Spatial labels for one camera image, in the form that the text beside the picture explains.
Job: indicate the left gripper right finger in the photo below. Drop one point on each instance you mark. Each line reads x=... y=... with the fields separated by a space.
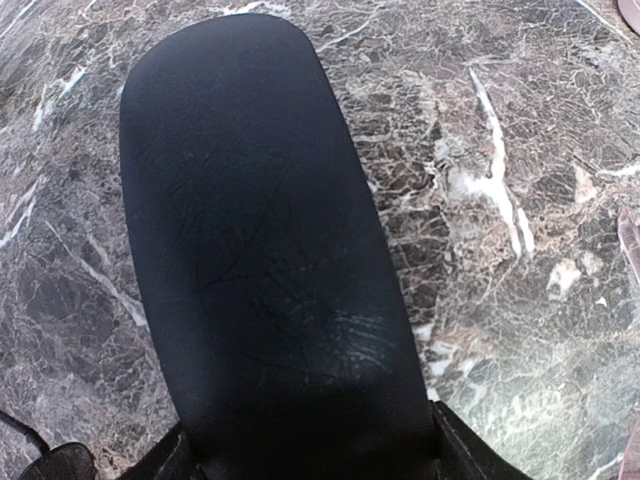
x=463 y=455

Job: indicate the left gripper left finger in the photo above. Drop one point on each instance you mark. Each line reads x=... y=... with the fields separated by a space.
x=170 y=459

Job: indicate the black glasses case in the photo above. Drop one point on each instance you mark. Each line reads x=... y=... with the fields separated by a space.
x=263 y=269

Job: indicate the pink translucent sunglasses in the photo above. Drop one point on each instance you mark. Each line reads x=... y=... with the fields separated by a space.
x=628 y=234

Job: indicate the pink glasses case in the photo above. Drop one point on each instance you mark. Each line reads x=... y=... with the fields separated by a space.
x=630 y=11

